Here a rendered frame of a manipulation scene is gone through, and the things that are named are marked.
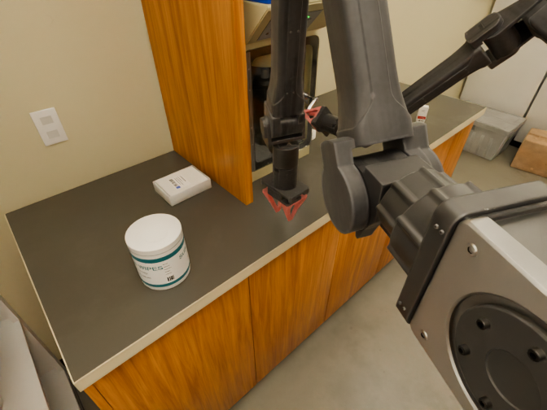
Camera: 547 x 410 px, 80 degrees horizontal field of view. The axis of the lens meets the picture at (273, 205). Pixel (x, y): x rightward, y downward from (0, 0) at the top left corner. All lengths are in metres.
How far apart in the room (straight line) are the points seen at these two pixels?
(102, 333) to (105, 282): 0.15
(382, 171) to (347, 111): 0.07
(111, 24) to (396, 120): 1.08
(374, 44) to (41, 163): 1.17
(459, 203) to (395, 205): 0.07
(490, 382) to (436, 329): 0.04
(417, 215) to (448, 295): 0.06
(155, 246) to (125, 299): 0.18
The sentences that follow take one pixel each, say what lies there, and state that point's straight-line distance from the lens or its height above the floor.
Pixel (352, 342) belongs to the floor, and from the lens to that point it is 1.89.
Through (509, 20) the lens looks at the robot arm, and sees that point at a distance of 0.91.
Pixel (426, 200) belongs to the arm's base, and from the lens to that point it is 0.27.
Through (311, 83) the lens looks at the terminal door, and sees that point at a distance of 1.22.
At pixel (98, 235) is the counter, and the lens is 1.12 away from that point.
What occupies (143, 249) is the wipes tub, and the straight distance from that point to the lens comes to 0.80.
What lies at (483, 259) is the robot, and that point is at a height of 1.50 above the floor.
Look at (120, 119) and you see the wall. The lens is 1.36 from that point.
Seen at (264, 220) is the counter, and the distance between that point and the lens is 1.04.
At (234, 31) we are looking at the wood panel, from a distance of 0.87.
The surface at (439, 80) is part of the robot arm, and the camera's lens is 0.93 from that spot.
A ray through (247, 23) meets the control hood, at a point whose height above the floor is 1.46.
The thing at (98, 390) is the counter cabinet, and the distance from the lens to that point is 0.97.
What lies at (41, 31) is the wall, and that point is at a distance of 1.24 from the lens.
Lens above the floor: 1.64
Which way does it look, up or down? 40 degrees down
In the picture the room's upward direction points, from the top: straight up
